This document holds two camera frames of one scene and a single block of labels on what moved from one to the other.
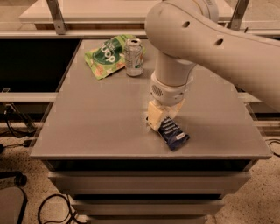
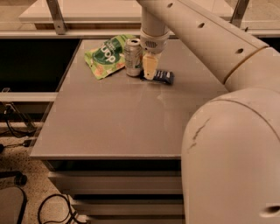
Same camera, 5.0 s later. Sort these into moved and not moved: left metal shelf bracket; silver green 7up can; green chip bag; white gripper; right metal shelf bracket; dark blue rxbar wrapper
Moved: white gripper; dark blue rxbar wrapper
Not moved: right metal shelf bracket; silver green 7up can; green chip bag; left metal shelf bracket
